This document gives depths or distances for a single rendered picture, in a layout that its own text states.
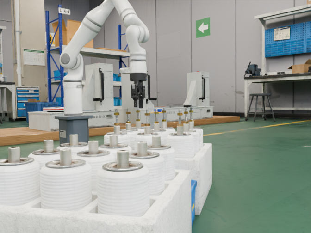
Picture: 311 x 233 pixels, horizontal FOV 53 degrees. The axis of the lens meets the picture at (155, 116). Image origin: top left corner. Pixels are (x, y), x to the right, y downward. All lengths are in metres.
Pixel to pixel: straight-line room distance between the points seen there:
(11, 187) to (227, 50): 6.50
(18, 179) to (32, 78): 6.97
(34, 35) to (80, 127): 6.23
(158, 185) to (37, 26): 7.29
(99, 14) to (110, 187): 1.16
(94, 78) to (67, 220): 3.14
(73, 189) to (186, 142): 0.54
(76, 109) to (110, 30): 8.58
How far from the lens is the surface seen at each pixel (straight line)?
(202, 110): 4.71
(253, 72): 5.63
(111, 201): 0.55
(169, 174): 0.78
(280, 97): 6.31
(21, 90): 6.66
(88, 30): 1.59
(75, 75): 1.65
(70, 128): 1.61
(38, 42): 7.77
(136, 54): 1.36
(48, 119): 3.25
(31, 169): 0.67
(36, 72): 7.65
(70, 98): 1.63
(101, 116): 3.50
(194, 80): 4.91
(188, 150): 1.05
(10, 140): 3.01
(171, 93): 7.92
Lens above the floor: 0.37
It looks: 3 degrees down
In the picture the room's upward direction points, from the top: 1 degrees counter-clockwise
